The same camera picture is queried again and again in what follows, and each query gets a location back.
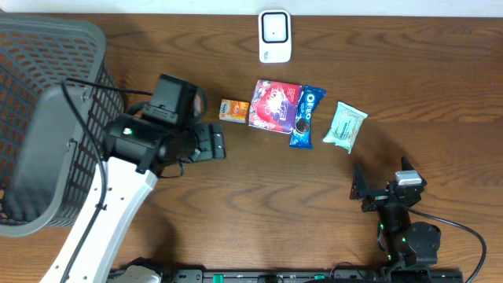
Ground light green snack packet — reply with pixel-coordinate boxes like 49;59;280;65
322;101;368;153

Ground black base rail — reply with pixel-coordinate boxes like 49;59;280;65
108;268;464;283

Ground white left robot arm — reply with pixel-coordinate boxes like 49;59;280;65
43;114;226;282

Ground white barcode scanner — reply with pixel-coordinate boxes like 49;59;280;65
258;9;292;64

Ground blue Oreo cookie pack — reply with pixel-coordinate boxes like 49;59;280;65
289;85;326;149

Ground orange small box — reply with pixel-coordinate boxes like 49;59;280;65
218;99;249;123

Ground red purple snack bag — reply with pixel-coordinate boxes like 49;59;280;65
248;79;303;134

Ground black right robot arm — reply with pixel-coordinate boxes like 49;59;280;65
350;157;441;267

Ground grey plastic mesh basket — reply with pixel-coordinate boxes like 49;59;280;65
1;14;124;237

